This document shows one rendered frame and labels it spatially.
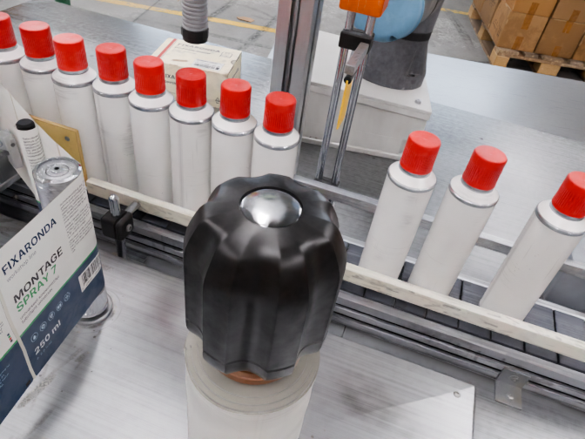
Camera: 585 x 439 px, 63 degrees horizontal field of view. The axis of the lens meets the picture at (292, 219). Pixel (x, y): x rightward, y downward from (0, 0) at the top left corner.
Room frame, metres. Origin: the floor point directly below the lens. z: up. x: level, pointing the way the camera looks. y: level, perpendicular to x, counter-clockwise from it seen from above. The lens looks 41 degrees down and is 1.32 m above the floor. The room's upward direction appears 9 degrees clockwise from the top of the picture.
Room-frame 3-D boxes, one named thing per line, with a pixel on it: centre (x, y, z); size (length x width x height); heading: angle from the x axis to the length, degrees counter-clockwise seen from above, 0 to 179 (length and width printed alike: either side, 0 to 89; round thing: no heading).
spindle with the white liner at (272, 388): (0.17, 0.01, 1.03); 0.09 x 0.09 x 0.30
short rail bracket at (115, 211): (0.43, 0.21, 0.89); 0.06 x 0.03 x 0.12; 167
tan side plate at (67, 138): (0.50, 0.33, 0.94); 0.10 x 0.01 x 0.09; 77
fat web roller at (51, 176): (0.31, 0.20, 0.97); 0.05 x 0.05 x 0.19
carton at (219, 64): (0.93, 0.25, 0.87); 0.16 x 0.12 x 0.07; 87
